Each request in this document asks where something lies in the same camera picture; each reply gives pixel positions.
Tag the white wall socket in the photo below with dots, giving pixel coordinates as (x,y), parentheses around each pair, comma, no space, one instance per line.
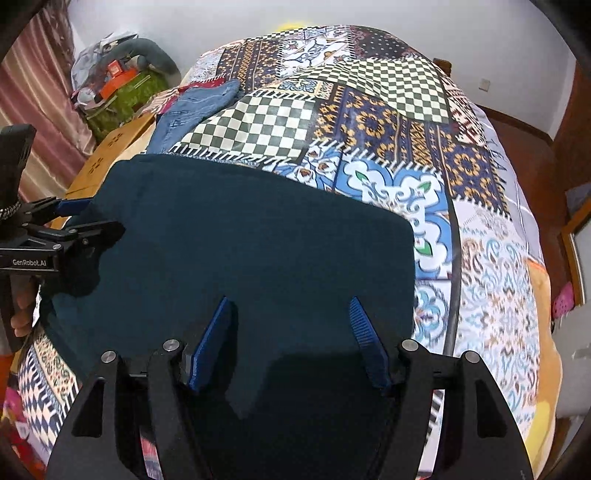
(485,85)

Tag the green storage bag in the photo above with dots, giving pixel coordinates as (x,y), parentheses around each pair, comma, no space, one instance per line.
(124,101)

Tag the pink slippers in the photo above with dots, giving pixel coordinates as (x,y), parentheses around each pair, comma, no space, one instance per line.
(563,300)

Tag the patchwork printed blanket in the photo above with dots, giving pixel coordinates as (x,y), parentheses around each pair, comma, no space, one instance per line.
(392,138)

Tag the blue jeans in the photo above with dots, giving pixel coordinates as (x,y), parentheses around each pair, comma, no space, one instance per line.
(198,106)

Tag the grey plush pillow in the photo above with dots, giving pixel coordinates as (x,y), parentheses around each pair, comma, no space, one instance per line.
(157,53)

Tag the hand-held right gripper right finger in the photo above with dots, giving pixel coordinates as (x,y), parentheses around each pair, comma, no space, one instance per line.
(369,346)

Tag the wooden laptop table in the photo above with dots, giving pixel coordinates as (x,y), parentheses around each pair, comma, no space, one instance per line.
(106,152)

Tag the orange box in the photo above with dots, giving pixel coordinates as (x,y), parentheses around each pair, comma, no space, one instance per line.
(117,83)

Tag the striped pink curtain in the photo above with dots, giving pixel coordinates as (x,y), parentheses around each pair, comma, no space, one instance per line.
(41,92)

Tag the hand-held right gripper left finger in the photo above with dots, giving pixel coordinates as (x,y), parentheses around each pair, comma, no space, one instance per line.
(210,341)

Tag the red striped cloth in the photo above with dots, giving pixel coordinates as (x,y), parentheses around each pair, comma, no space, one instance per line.
(164,98)

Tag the wooden bedpost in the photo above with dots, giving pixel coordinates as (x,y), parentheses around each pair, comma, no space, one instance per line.
(442,65)

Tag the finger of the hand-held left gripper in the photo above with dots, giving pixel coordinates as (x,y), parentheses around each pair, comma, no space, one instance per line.
(76,206)
(92,233)

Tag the dark navy pants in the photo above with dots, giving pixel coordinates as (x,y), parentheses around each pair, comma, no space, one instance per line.
(254,240)

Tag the yellow curved object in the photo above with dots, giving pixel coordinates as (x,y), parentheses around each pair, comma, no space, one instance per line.
(291,25)

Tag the person's left hand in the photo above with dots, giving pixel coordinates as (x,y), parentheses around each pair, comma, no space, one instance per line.
(23,314)

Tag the silver plastic bag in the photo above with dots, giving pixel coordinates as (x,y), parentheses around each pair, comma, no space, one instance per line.
(94,53)

